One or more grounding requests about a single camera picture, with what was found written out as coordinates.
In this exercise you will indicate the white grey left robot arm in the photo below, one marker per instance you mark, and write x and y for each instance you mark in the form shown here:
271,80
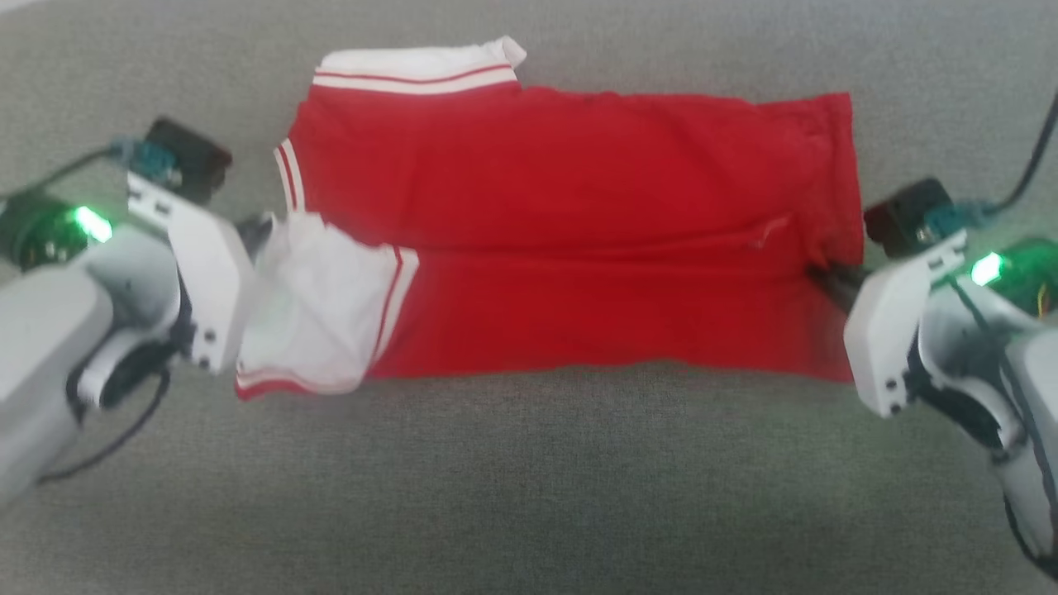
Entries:
41,347

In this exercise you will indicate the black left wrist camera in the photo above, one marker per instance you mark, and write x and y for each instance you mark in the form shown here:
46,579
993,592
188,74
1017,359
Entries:
190,157

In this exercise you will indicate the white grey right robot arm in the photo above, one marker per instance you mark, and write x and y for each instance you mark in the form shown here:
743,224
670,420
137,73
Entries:
1025,372

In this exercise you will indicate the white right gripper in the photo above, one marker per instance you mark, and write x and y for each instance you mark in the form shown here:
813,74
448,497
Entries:
888,330

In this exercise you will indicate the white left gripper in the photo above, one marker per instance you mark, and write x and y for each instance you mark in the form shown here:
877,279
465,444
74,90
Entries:
207,256

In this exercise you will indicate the red and white shorts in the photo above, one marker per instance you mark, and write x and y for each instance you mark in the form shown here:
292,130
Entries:
579,207

